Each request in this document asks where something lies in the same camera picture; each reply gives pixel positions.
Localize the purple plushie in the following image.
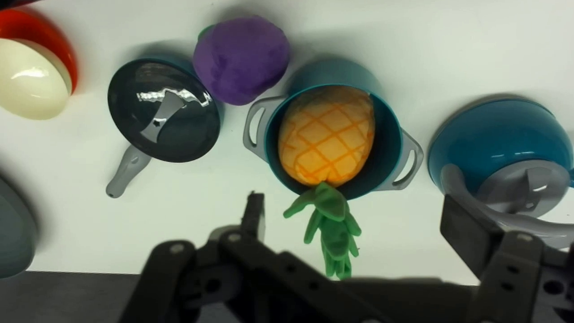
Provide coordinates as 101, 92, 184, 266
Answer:
193, 16, 293, 108

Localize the orange pineapple plushie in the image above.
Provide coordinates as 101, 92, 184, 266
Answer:
277, 86, 377, 282

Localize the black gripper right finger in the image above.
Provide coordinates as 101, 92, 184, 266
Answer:
440, 192, 574, 323

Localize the blue toy pot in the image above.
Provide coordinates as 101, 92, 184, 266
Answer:
241, 56, 426, 203

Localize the red and cream apple half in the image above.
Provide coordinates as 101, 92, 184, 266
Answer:
0, 6, 81, 122

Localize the small pan with dark lid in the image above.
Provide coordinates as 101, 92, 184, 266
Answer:
105, 56, 225, 201

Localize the blue toy kettle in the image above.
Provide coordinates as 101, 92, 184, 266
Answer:
426, 94, 574, 253

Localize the grey plate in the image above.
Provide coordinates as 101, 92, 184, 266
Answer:
0, 173, 42, 280

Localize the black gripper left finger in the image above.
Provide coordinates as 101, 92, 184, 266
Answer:
117, 191, 367, 323

